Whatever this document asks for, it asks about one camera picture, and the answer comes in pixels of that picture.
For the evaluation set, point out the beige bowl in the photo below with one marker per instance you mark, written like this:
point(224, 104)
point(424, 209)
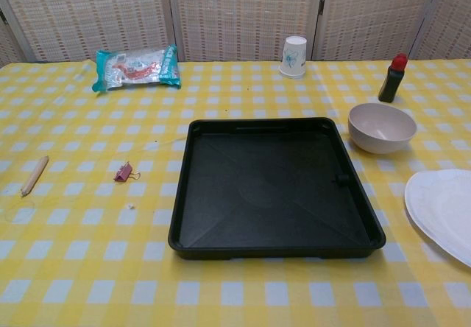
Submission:
point(382, 139)

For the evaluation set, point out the white paper plate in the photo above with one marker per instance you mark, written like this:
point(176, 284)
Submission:
point(445, 209)

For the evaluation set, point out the black plastic tray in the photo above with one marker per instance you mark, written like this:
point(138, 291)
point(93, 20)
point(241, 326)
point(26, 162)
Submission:
point(276, 194)

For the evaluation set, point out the white paper cup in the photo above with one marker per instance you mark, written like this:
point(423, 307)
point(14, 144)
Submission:
point(293, 60)

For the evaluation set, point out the pink binder clip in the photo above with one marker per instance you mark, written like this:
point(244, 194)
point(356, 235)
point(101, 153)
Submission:
point(124, 174)

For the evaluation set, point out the teal and silver snack packet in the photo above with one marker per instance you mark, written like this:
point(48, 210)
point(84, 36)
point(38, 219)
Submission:
point(136, 69)

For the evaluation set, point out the woven folding screen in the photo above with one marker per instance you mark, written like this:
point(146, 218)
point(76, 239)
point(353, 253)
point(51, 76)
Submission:
point(235, 10)

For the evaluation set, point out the dark bottle with red cap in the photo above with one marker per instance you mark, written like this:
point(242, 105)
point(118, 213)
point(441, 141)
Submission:
point(391, 84)

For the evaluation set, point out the yellow checked tablecloth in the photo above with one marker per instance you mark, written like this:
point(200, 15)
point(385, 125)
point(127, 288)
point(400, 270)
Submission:
point(92, 268)

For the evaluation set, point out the wooden stick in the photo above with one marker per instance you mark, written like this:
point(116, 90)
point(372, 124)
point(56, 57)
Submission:
point(34, 176)

